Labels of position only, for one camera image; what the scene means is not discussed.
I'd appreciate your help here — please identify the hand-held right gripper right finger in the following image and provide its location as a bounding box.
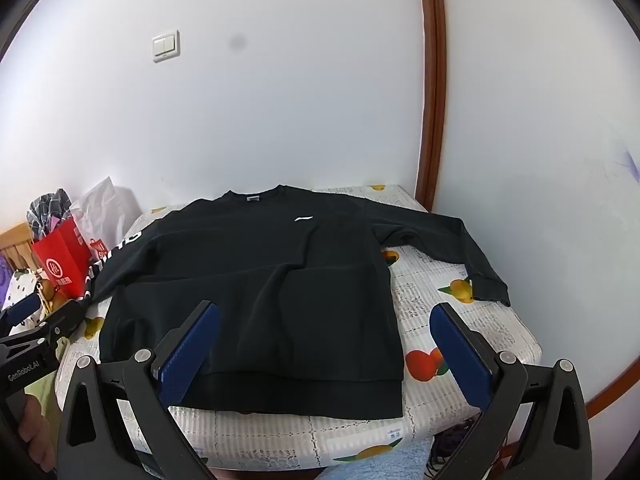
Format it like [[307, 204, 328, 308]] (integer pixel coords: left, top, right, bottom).
[[429, 302, 593, 480]]

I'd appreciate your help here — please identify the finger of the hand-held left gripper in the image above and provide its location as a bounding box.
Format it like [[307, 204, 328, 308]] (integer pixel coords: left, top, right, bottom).
[[0, 292, 42, 336], [0, 299, 87, 358]]

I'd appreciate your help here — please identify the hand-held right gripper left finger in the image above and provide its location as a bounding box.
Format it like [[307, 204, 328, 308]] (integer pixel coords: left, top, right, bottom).
[[56, 300, 222, 480]]

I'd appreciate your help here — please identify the black sweatshirt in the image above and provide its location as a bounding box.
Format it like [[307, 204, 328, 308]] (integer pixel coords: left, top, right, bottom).
[[82, 185, 512, 420]]

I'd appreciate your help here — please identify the person's left hand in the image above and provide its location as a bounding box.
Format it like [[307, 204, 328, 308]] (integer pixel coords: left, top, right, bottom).
[[17, 394, 57, 468]]

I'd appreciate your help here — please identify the white floral cloth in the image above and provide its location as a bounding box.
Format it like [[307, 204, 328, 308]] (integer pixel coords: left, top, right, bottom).
[[10, 269, 46, 303]]

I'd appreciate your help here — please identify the green cloth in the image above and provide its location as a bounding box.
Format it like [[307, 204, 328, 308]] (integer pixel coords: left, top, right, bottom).
[[24, 372, 63, 423]]

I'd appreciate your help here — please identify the red paper bag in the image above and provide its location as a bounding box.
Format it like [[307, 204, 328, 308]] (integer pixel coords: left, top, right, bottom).
[[30, 215, 93, 301]]

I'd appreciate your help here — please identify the fruit print tablecloth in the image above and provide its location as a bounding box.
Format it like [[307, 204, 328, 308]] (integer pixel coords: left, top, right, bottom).
[[52, 183, 543, 471]]

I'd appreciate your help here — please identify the wooden headboard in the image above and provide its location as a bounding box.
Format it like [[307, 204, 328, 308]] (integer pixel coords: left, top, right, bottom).
[[0, 221, 38, 271]]

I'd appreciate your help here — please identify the grey plaid cloth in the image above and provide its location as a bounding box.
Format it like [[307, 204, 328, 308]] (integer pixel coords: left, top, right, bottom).
[[27, 188, 76, 243]]

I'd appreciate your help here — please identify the white plastic bag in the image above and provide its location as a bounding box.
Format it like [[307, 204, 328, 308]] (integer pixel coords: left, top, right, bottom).
[[70, 176, 143, 261]]

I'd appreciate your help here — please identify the light blue cloth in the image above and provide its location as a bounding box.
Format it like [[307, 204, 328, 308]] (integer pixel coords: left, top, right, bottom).
[[320, 437, 436, 480]]

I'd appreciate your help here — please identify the brown wooden baseboard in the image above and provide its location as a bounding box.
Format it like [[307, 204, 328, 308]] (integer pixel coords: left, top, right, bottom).
[[585, 372, 640, 421]]

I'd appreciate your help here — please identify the brown wooden door frame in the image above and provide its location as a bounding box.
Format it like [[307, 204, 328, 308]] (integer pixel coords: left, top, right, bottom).
[[414, 0, 447, 213]]

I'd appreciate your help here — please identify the white light switch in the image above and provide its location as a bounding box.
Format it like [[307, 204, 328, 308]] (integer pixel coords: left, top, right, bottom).
[[151, 30, 181, 63]]

